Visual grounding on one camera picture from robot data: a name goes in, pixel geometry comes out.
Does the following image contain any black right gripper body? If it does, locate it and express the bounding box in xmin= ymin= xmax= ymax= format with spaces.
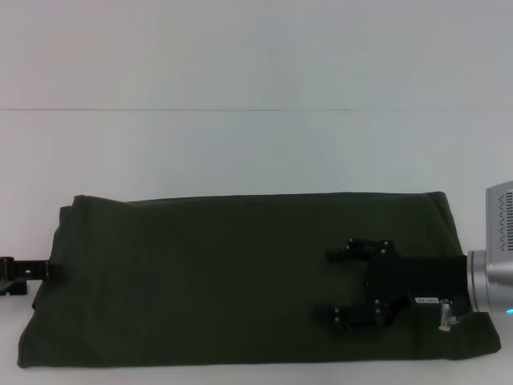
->
xmin=362 ymin=250 xmax=471 ymax=328

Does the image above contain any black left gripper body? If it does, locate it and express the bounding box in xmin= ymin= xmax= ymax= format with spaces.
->
xmin=0 ymin=256 xmax=49 ymax=298

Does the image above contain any dark green t-shirt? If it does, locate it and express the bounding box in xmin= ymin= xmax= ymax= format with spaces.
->
xmin=17 ymin=191 xmax=503 ymax=369

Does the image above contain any silver right arm cable connector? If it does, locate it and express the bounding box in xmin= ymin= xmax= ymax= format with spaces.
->
xmin=438 ymin=298 xmax=454 ymax=333

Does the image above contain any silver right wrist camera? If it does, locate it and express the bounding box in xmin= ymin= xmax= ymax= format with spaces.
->
xmin=484 ymin=180 xmax=513 ymax=254

